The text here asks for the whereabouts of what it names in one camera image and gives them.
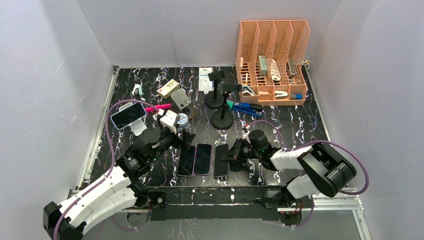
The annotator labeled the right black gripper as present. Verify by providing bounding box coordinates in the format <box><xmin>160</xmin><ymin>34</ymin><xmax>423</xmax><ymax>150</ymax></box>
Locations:
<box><xmin>221</xmin><ymin>137</ymin><xmax>262</xmax><ymax>164</ymax></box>

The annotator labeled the purple smartphone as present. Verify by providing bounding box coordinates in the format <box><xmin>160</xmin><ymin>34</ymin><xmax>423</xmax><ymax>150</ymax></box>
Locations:
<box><xmin>176</xmin><ymin>145</ymin><xmax>196</xmax><ymax>177</ymax></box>

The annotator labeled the black smartphone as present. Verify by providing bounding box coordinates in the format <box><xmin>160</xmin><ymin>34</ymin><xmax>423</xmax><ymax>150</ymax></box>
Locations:
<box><xmin>193</xmin><ymin>143</ymin><xmax>212</xmax><ymax>176</ymax></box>

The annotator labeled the black phone stand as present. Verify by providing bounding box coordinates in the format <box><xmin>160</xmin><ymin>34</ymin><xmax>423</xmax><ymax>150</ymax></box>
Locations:
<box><xmin>210</xmin><ymin>84</ymin><xmax>242</xmax><ymax>130</ymax></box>
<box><xmin>204</xmin><ymin>70</ymin><xmax>226</xmax><ymax>109</ymax></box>

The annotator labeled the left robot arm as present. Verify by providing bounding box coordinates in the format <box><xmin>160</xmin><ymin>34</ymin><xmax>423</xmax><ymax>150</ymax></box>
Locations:
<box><xmin>43</xmin><ymin>127</ymin><xmax>196</xmax><ymax>240</ymax></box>

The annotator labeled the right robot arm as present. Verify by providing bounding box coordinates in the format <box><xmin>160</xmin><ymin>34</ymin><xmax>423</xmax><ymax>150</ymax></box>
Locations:
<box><xmin>221</xmin><ymin>129</ymin><xmax>357</xmax><ymax>207</ymax></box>

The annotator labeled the white phone stand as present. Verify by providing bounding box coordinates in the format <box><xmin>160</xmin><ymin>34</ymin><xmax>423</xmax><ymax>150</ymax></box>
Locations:
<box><xmin>118</xmin><ymin>102</ymin><xmax>147</xmax><ymax>137</ymax></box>

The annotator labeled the blue stapler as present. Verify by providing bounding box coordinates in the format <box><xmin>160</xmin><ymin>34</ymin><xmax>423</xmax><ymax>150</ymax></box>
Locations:
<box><xmin>231</xmin><ymin>102</ymin><xmax>263</xmax><ymax>117</ymax></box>

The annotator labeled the pink marker pen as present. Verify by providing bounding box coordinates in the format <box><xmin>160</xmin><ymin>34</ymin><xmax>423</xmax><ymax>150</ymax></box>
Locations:
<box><xmin>144</xmin><ymin>103</ymin><xmax>172</xmax><ymax>113</ymax></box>

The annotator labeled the green small box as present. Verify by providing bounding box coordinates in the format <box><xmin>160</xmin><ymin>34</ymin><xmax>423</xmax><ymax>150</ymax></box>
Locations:
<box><xmin>226</xmin><ymin>100</ymin><xmax>234</xmax><ymax>111</ymax></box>

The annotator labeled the white cardboard box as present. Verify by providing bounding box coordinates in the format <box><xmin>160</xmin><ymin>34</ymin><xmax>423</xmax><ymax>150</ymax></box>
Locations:
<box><xmin>156</xmin><ymin>79</ymin><xmax>181</xmax><ymax>99</ymax></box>

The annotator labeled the light blue smartphone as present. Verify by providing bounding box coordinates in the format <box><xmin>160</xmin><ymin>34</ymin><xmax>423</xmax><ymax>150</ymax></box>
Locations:
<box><xmin>110</xmin><ymin>103</ymin><xmax>147</xmax><ymax>130</ymax></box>

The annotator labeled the white blister pack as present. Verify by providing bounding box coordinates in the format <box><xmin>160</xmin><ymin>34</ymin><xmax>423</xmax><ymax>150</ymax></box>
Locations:
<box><xmin>198</xmin><ymin>67</ymin><xmax>214</xmax><ymax>95</ymax></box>

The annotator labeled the white teal clip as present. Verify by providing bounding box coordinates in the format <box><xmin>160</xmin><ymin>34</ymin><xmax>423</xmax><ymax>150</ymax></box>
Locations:
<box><xmin>130</xmin><ymin>84</ymin><xmax>145</xmax><ymax>101</ymax></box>

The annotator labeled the blue capped tube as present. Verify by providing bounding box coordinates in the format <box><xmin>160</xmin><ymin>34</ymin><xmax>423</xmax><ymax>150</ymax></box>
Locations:
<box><xmin>290</xmin><ymin>93</ymin><xmax>303</xmax><ymax>100</ymax></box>

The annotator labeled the white item in organizer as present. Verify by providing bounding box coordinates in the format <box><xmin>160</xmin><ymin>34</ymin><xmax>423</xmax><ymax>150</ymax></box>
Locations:
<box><xmin>270</xmin><ymin>59</ymin><xmax>281</xmax><ymax>82</ymax></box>

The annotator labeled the grey item in organizer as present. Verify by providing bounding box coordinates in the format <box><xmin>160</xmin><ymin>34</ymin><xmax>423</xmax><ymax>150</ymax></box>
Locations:
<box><xmin>258</xmin><ymin>55</ymin><xmax>268</xmax><ymax>77</ymax></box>

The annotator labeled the dark item in organizer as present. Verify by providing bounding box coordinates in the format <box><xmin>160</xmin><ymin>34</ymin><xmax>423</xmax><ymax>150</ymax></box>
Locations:
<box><xmin>286</xmin><ymin>57</ymin><xmax>297</xmax><ymax>78</ymax></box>

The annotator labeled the orange file organizer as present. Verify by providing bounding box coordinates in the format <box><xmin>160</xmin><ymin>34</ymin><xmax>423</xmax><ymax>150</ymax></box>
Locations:
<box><xmin>235</xmin><ymin>19</ymin><xmax>310</xmax><ymax>106</ymax></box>

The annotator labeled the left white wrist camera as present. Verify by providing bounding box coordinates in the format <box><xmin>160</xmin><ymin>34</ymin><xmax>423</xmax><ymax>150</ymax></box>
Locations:
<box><xmin>157</xmin><ymin>109</ymin><xmax>179</xmax><ymax>134</ymax></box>

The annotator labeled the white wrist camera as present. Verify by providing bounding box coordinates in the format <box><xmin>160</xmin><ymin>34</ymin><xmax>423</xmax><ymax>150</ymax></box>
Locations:
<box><xmin>242</xmin><ymin>124</ymin><xmax>250</xmax><ymax>139</ymax></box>
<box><xmin>157</xmin><ymin>109</ymin><xmax>179</xmax><ymax>134</ymax></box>

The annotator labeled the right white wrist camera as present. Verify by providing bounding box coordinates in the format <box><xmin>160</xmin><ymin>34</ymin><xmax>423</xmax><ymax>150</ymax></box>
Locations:
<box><xmin>242</xmin><ymin>124</ymin><xmax>250</xmax><ymax>139</ymax></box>

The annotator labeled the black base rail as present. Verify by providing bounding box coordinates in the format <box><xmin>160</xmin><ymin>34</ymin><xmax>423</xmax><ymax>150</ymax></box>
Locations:
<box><xmin>112</xmin><ymin>185</ymin><xmax>352</xmax><ymax>229</ymax></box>

